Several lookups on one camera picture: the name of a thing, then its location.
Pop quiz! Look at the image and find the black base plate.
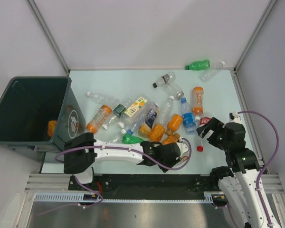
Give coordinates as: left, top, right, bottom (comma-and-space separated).
68, 173, 228, 200

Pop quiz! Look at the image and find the orange juice bottle gold cap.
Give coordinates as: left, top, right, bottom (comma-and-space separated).
149, 124, 166, 142

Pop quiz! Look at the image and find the orange label bottle right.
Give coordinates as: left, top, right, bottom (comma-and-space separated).
191, 86, 204, 116

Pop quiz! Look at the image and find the orange label bottle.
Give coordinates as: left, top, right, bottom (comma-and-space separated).
191, 86, 204, 116
86, 105, 112, 133

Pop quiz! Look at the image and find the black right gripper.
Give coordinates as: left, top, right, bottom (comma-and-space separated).
196, 116, 230, 151

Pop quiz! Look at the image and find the clear bottle white cap back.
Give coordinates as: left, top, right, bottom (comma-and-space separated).
198, 61, 226, 83

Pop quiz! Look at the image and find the dark green plastic bin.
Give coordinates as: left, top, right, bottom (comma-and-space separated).
0, 76, 86, 160

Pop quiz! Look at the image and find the clear Nongfu bottle red label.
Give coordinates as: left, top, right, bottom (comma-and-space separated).
195, 112, 213, 152

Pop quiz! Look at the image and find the crushed clear bottle blue cap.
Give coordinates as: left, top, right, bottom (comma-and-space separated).
126, 102, 159, 135

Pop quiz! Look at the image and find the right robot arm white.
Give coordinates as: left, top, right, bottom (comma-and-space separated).
197, 114, 280, 228

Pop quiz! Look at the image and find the green crushed plastic bottle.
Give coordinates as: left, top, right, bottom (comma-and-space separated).
122, 133, 144, 144

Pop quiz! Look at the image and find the clear bottle dark green label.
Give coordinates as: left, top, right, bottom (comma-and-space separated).
102, 98, 133, 130

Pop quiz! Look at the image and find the clear bottle silver cap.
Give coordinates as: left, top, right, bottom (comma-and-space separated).
163, 83, 184, 100

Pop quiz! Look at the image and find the tall clear bottle white cap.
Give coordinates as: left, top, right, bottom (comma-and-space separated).
154, 95, 175, 126

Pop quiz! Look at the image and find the clear bottle white cap lower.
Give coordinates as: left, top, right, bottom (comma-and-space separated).
108, 129, 126, 143

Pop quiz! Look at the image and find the yellow tea bottle blue label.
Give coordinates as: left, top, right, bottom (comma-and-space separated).
138, 110, 159, 138

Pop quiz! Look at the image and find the orange bottle gold cap upright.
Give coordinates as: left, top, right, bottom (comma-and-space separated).
165, 114, 183, 135

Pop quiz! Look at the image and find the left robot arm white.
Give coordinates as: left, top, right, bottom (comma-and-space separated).
55, 133, 192, 190

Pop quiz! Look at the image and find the white cable duct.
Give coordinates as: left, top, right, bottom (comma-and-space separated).
34, 192, 101, 203

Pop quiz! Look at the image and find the clear bottle far left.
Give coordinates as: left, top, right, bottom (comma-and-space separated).
86, 91, 119, 106

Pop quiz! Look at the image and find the clear bottle blue label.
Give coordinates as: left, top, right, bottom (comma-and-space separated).
180, 97, 196, 134

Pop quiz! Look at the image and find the green bottle at back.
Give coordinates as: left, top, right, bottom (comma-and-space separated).
185, 59, 210, 71

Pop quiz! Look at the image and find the orange label bottle left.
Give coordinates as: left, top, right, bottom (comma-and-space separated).
86, 105, 112, 133

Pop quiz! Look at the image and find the clear bottle black cap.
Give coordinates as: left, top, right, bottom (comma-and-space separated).
152, 72, 176, 88

